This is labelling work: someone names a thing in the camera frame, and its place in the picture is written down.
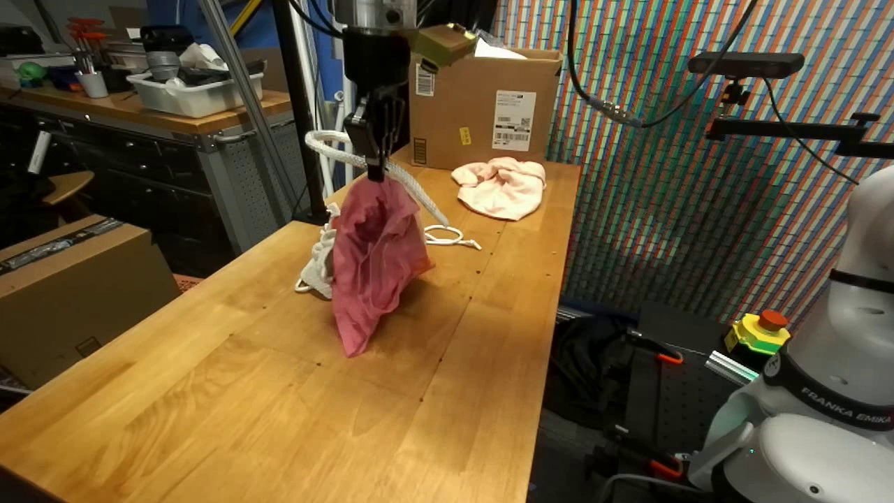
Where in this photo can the orange black clamp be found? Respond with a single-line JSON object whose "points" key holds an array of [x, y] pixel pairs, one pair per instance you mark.
{"points": [[666, 354], [666, 468]]}

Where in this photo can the white terry towel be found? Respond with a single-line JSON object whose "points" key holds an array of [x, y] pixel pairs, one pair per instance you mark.
{"points": [[322, 273]]}

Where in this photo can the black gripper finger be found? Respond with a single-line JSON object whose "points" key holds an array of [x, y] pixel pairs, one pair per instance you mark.
{"points": [[385, 139], [367, 139]]}

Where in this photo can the wooden stool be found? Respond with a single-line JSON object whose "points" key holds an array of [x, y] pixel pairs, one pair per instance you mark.
{"points": [[68, 185]]}

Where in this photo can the black vertical pole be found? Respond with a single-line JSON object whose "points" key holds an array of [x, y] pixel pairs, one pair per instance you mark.
{"points": [[296, 111]]}

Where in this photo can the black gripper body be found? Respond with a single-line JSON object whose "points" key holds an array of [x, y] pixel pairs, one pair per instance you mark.
{"points": [[378, 69]]}

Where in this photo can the olive wrist camera box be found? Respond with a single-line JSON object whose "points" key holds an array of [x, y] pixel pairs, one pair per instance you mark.
{"points": [[444, 44]]}

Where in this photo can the black stereo camera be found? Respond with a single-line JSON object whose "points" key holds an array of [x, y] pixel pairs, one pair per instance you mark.
{"points": [[744, 65]]}

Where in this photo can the white tube rods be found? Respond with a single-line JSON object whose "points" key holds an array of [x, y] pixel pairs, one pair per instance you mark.
{"points": [[311, 72]]}

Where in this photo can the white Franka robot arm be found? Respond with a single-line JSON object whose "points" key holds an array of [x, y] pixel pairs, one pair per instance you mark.
{"points": [[827, 371]]}

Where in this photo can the large plain cardboard box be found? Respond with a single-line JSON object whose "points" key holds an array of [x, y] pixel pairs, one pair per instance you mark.
{"points": [[74, 297]]}

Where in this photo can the silver metal pole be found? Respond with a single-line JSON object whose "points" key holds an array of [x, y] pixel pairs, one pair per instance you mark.
{"points": [[245, 102]]}

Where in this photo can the black fabric bag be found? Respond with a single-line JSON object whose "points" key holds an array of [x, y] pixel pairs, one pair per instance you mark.
{"points": [[590, 367]]}

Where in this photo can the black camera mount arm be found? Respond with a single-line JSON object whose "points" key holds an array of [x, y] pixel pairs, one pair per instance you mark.
{"points": [[792, 128]]}

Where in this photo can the white plastic bin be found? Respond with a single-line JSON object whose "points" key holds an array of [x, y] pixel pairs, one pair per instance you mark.
{"points": [[197, 99]]}

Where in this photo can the light pink cloth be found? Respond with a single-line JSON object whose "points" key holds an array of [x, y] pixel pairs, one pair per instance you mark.
{"points": [[502, 190]]}

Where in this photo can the stack of gray bowls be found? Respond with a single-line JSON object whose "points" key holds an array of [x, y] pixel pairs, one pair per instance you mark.
{"points": [[162, 65]]}

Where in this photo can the white cup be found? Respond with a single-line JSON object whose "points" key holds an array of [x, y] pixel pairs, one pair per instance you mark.
{"points": [[93, 83]]}

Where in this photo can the yellow red emergency stop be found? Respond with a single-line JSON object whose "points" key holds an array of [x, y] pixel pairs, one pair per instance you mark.
{"points": [[758, 336]]}

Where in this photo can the black perforated board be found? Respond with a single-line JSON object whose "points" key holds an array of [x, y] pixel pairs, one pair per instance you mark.
{"points": [[688, 409]]}

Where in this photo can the wooden top workbench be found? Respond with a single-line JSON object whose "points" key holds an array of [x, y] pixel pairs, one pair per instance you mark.
{"points": [[212, 169]]}

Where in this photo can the cardboard box white label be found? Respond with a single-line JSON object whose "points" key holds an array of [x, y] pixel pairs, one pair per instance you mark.
{"points": [[476, 120]]}

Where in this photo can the pink cloth orange print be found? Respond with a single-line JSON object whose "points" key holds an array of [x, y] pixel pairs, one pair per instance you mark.
{"points": [[373, 259]]}

